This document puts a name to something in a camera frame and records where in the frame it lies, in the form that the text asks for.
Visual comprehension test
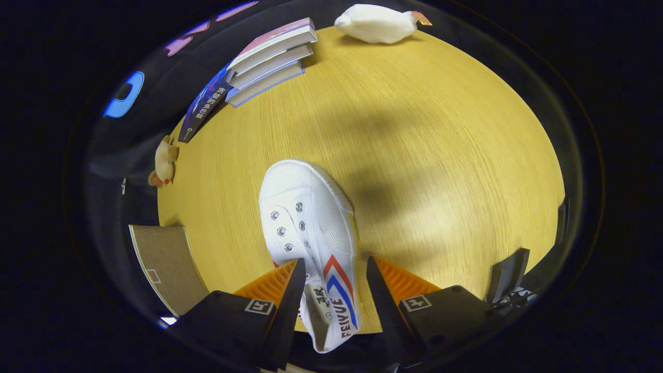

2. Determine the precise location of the black plastic panel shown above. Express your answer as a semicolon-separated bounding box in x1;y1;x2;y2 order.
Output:
487;248;530;304

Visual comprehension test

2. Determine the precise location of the bundle of cables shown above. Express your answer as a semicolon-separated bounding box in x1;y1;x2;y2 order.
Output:
497;286;540;312

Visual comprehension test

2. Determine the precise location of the white paperback book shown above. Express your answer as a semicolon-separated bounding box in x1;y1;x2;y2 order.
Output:
228;44;314;90

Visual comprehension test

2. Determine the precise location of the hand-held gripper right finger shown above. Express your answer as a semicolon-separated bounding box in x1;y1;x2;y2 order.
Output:
366;255;507;368

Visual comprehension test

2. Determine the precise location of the white plush toy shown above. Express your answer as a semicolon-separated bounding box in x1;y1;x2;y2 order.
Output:
334;4;433;45

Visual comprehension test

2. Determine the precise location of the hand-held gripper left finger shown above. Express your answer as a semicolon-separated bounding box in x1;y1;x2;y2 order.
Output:
168;259;307;372

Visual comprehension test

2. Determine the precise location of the white canvas shoe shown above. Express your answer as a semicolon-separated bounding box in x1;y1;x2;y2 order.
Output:
258;159;362;354

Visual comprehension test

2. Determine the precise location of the dark blue book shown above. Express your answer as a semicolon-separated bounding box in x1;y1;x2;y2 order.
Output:
178;62;235;144

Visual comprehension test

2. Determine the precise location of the pink cover book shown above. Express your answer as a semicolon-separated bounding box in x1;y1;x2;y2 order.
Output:
227;17;318;76

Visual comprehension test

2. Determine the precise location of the beige plush dog toy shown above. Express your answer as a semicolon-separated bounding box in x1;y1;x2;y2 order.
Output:
148;136;180;188

